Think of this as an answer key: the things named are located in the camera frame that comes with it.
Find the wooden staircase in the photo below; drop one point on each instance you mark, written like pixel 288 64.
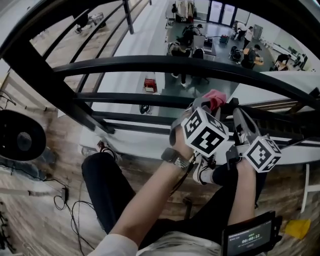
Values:
pixel 275 103

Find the person's leg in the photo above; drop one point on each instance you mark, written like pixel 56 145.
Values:
pixel 210 207
pixel 107 185

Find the person's right forearm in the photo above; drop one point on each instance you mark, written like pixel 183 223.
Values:
pixel 241 195

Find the black stool leg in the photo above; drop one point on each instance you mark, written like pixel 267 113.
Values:
pixel 188 207

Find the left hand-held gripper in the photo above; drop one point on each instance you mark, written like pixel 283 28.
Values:
pixel 205 135

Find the person's left hand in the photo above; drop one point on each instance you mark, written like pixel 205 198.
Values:
pixel 182 145

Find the person's left leg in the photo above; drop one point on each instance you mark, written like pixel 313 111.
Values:
pixel 107 185

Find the black wrist-mounted screen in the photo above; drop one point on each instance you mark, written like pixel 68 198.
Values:
pixel 250 238

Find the yellow plastic object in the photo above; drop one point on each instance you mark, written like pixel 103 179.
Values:
pixel 298 228

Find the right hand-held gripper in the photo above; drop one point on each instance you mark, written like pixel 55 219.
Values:
pixel 262 155

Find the person's left forearm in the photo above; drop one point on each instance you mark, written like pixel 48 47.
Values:
pixel 150 200

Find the black round machine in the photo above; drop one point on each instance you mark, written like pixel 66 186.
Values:
pixel 10 130

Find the round orange table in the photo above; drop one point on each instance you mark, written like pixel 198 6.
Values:
pixel 262 62

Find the white metal frame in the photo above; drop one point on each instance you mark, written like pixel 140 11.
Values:
pixel 313 188

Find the person's right leg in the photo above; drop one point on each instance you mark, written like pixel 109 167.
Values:
pixel 210 207

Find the person's right sneaker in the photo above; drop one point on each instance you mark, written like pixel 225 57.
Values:
pixel 201 170

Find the red plastic crate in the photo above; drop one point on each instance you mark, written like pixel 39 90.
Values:
pixel 149 83

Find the grey metal cabinet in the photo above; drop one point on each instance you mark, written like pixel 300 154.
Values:
pixel 258 32

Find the white office desk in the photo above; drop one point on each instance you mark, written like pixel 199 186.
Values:
pixel 198 41

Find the glass double door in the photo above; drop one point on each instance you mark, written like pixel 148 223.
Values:
pixel 222 13

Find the wooden table white legs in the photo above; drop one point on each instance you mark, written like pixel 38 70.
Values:
pixel 15 87

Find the person's white shirt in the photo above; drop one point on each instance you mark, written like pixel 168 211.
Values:
pixel 175 246

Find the black metal railing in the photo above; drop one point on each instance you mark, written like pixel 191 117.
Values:
pixel 175 63

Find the black office chair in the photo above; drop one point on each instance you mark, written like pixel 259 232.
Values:
pixel 198 53

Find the green red vacuum cleaner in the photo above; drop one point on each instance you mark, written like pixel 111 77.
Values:
pixel 224 39

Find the pink cloth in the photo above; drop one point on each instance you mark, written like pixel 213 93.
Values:
pixel 216 98

